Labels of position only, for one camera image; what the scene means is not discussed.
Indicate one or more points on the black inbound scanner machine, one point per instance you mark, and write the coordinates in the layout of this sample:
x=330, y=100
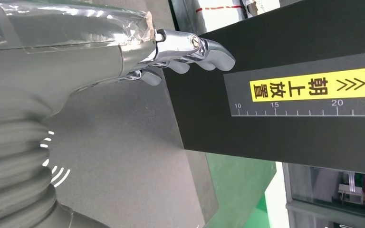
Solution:
x=264, y=141

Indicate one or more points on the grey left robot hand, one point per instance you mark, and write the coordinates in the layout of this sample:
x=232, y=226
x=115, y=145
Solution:
x=59, y=47

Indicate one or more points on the green conveyor belt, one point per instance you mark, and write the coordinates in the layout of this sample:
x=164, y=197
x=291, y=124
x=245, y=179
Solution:
x=255, y=217

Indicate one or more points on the ruler label with yellow sticker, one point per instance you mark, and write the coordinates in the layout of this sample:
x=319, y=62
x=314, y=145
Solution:
x=264, y=107

